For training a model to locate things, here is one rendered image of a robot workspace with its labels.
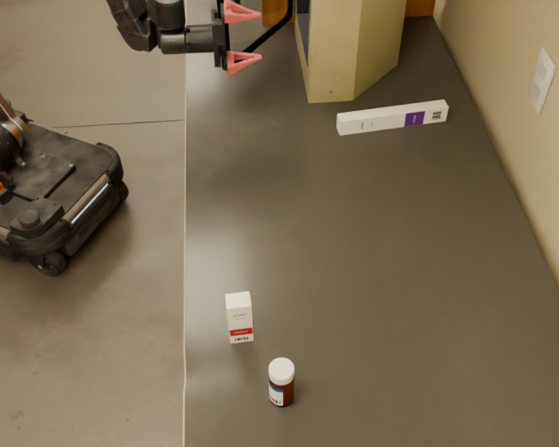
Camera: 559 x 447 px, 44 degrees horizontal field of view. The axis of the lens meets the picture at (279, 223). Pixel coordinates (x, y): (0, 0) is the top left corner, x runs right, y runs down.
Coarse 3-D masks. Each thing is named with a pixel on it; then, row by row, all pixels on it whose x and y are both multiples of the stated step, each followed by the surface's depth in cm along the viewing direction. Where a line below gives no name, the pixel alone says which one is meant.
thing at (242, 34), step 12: (240, 0) 160; (252, 0) 165; (264, 0) 169; (276, 0) 174; (240, 12) 163; (264, 12) 172; (276, 12) 176; (228, 24) 160; (240, 24) 165; (252, 24) 169; (264, 24) 174; (240, 36) 167; (252, 36) 171; (240, 48) 169
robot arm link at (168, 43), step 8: (160, 32) 138; (168, 32) 139; (176, 32) 139; (184, 32) 139; (160, 40) 139; (168, 40) 139; (176, 40) 139; (184, 40) 139; (160, 48) 142; (168, 48) 140; (176, 48) 140; (184, 48) 140
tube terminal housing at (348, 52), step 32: (320, 0) 148; (352, 0) 148; (384, 0) 157; (320, 32) 154; (352, 32) 154; (384, 32) 164; (320, 64) 160; (352, 64) 160; (384, 64) 172; (320, 96) 166; (352, 96) 167
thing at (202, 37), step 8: (216, 16) 141; (208, 24) 141; (192, 32) 139; (200, 32) 139; (208, 32) 139; (192, 40) 139; (200, 40) 139; (208, 40) 140; (192, 48) 140; (200, 48) 140; (208, 48) 141; (216, 48) 140; (216, 56) 142; (216, 64) 143
